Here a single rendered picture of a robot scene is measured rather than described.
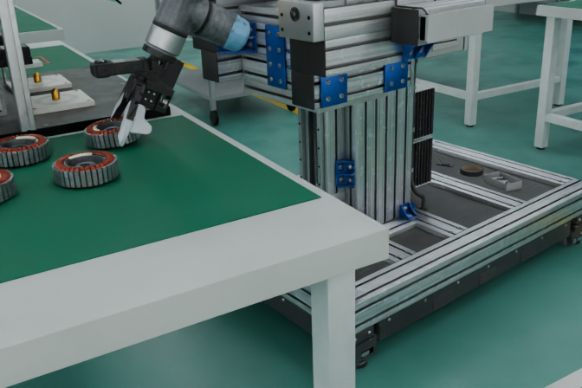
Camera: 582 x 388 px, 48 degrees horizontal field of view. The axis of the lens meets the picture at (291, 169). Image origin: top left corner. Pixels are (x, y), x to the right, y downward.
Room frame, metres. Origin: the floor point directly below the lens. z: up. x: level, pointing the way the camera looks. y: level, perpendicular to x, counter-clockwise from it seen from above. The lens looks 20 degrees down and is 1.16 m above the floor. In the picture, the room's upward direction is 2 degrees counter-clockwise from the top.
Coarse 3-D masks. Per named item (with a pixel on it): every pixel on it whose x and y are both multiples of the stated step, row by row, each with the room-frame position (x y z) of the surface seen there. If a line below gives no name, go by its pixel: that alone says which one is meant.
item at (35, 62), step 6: (0, 48) 1.51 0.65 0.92; (24, 48) 1.52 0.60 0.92; (0, 54) 1.51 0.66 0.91; (24, 54) 1.52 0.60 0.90; (0, 60) 1.49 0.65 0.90; (6, 60) 1.49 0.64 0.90; (24, 60) 1.51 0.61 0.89; (30, 60) 1.52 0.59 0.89; (36, 60) 1.57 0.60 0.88; (0, 66) 1.49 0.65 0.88; (6, 66) 1.49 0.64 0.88; (30, 66) 1.52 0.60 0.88; (36, 66) 1.53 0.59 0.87; (42, 66) 1.54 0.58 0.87
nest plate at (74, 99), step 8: (32, 96) 1.61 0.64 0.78; (40, 96) 1.61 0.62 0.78; (48, 96) 1.61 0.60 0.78; (64, 96) 1.60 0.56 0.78; (72, 96) 1.60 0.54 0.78; (80, 96) 1.59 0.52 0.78; (88, 96) 1.59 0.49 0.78; (32, 104) 1.53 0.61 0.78; (40, 104) 1.53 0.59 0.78; (48, 104) 1.53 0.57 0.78; (56, 104) 1.52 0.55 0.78; (64, 104) 1.52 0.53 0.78; (72, 104) 1.52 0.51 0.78; (80, 104) 1.53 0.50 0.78; (88, 104) 1.54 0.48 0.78; (40, 112) 1.48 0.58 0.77; (48, 112) 1.49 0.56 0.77
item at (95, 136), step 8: (104, 120) 1.33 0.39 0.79; (112, 120) 1.33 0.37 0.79; (120, 120) 1.33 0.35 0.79; (88, 128) 1.29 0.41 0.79; (96, 128) 1.30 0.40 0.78; (104, 128) 1.32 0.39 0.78; (112, 128) 1.31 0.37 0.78; (88, 136) 1.26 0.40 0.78; (96, 136) 1.25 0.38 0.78; (104, 136) 1.24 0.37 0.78; (112, 136) 1.25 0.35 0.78; (128, 136) 1.26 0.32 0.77; (136, 136) 1.28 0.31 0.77; (88, 144) 1.26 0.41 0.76; (96, 144) 1.25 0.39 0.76; (104, 144) 1.24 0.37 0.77; (112, 144) 1.25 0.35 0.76
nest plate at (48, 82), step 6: (30, 78) 1.84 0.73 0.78; (42, 78) 1.83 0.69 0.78; (48, 78) 1.83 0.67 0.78; (54, 78) 1.83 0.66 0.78; (60, 78) 1.82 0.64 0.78; (6, 84) 1.79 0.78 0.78; (30, 84) 1.76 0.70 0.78; (36, 84) 1.75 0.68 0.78; (42, 84) 1.75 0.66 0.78; (48, 84) 1.75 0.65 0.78; (54, 84) 1.75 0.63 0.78; (60, 84) 1.74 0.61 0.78; (66, 84) 1.75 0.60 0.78; (30, 90) 1.70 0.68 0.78; (36, 90) 1.71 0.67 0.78; (42, 90) 1.72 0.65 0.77; (48, 90) 1.73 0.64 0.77
